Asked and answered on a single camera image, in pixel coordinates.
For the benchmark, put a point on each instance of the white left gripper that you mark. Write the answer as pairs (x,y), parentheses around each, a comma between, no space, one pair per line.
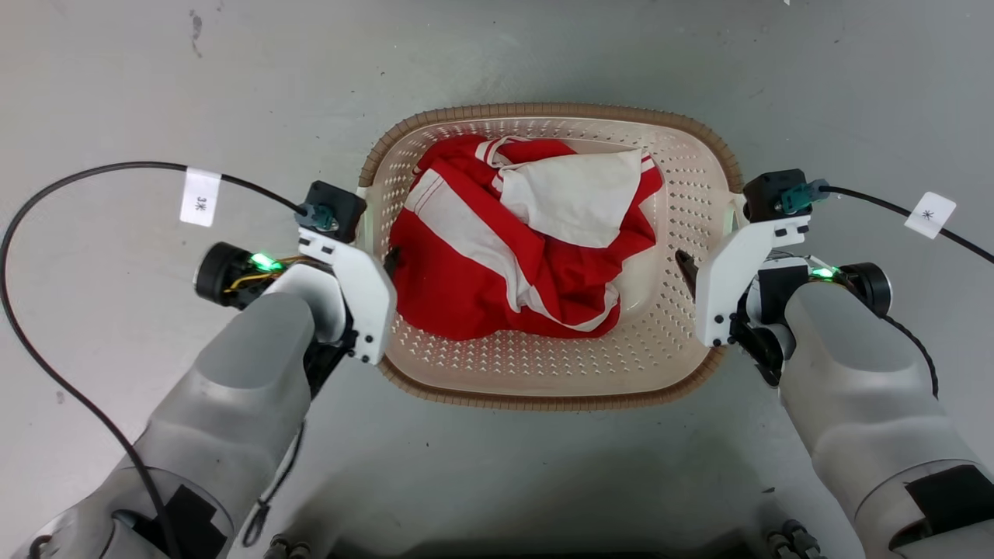
(369,299)

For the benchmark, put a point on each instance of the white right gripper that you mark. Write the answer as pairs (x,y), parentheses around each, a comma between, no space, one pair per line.
(726,279)

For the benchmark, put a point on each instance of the beige perforated laundry basket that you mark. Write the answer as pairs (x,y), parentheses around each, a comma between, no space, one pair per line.
(536,373)

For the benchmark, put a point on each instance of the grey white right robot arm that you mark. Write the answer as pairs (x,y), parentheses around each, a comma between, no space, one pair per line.
(862,388)

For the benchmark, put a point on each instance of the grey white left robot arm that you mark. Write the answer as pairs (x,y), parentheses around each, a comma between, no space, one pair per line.
(233,404)

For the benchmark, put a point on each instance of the dark robot base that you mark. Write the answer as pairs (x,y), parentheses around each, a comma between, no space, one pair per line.
(543,553)

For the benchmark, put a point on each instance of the red and white garment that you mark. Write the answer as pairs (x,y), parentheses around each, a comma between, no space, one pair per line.
(466,287)

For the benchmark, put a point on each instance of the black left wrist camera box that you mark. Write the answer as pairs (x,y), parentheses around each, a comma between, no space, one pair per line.
(335,208)

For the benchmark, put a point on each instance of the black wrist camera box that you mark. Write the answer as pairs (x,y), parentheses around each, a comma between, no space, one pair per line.
(335,208)
(776,194)

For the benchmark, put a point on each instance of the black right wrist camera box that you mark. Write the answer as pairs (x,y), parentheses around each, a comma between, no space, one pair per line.
(776,194)

